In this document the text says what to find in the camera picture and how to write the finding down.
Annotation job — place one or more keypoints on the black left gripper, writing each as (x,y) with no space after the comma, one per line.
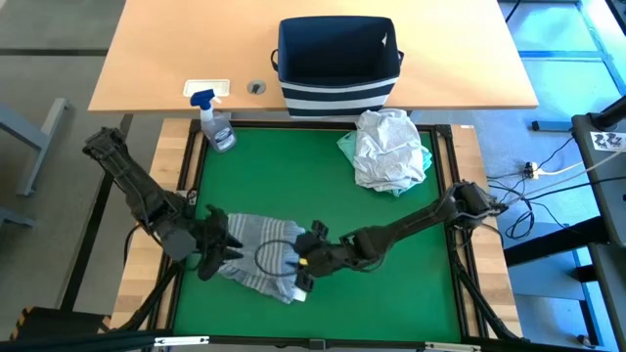
(212,239)

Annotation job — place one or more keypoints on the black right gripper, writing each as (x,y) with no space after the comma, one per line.
(318,256)

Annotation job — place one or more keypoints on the grey striped garment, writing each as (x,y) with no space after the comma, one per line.
(264,230)

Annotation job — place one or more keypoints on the teal shorts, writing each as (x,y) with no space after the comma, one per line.
(344,144)

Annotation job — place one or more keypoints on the white patterned collared shirt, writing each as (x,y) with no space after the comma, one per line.
(391,146)

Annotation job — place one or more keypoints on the navy white-striped laundry basket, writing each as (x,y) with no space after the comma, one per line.
(337,98)

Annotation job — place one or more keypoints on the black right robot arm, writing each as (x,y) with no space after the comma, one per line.
(406,227)

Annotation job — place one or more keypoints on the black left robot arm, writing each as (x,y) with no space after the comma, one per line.
(132,186)

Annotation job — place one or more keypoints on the silver corner mounting plate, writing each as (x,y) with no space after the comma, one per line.
(192,196)

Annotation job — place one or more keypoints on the green table mat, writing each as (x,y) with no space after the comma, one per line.
(318,171)

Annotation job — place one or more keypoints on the clear spray bottle blue trigger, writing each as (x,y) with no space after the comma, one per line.
(217,132)

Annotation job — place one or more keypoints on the black desk foot bar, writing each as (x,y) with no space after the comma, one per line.
(86,259)

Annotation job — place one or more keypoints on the round grey desk grommet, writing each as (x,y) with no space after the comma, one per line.
(256,87)

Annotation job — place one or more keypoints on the white desk outlet plate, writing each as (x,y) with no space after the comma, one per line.
(222,85)

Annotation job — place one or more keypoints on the black case with hazard stripes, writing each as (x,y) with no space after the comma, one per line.
(58,322)

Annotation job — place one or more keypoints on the light wooden desk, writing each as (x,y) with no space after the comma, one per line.
(161,49)

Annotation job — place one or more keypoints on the grey metal furniture leg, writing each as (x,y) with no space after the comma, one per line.
(38,159)
(14,218)

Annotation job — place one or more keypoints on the white power strip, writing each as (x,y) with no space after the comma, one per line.
(532,171)

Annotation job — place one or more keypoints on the black cart base beam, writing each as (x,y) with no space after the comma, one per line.
(552,242)

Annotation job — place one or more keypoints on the grey desk foot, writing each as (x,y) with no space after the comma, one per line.
(552,126)

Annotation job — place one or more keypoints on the black castor wheel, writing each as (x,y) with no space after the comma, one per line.
(583,340)

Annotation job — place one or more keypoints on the grey black equipment cart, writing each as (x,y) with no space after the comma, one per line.
(613,205)

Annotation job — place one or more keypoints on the white fiducial marker sticker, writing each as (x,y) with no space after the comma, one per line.
(606,141)

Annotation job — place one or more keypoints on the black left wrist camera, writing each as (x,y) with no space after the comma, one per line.
(180,244)

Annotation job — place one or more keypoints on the black aluminium table frame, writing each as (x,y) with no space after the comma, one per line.
(244,342)

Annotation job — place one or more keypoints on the silver metal bracket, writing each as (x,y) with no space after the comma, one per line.
(181,340)
(452,347)

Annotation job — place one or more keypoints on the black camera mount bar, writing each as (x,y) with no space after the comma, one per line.
(73,343)

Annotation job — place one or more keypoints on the black cylindrical post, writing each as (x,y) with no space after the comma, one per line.
(611,116)

